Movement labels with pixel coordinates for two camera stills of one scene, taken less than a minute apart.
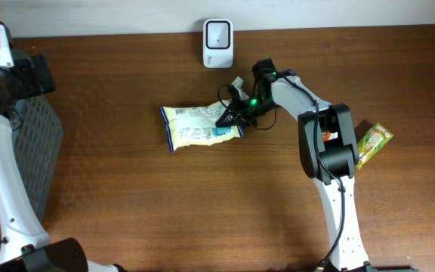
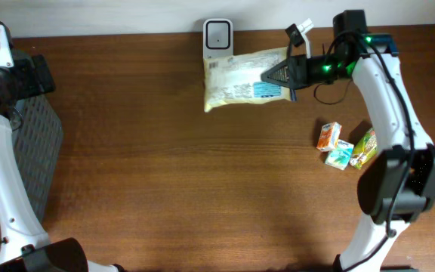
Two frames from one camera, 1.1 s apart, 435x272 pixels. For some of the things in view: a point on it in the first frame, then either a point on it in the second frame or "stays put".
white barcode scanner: (218, 43) stays put
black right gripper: (236, 111) -> (297, 78)
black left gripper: (33, 86) stays put
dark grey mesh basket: (38, 143) stays put
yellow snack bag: (195, 125) -> (236, 78)
